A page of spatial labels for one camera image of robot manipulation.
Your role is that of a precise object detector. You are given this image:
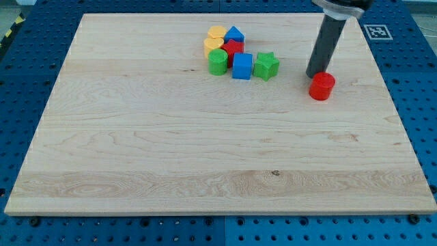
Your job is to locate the blue triangle block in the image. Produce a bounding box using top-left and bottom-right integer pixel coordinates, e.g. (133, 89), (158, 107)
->
(224, 26), (245, 43)

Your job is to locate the robot arm flange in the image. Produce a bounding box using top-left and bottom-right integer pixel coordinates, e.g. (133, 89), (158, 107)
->
(311, 0), (374, 21)

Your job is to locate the light wooden board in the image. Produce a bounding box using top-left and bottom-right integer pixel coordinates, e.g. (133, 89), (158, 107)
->
(5, 14), (436, 216)

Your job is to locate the blue cube block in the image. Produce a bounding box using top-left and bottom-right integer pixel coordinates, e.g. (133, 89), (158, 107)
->
(232, 53), (253, 80)

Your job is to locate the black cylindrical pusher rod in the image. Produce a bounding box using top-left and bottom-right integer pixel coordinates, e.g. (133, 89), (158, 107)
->
(306, 14), (346, 78)

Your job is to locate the red star block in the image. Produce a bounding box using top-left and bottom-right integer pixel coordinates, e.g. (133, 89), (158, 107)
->
(221, 39), (244, 68)

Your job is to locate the green cylinder block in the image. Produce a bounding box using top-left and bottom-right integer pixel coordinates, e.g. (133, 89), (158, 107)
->
(208, 49), (228, 76)

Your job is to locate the yellow hexagon block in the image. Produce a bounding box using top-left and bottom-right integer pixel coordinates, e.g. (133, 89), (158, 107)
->
(207, 25), (227, 39)

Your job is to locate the green star block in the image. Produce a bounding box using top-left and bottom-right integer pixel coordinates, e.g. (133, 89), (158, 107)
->
(253, 52), (280, 81)

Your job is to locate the red cylinder block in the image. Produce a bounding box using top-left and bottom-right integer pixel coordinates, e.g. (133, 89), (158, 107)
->
(309, 72), (336, 100)

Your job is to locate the yellow heart block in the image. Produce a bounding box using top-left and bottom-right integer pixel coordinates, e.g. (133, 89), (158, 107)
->
(203, 38), (224, 59)

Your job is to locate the white fiducial marker tag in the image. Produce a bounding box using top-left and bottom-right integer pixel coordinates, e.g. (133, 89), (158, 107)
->
(364, 24), (393, 40)

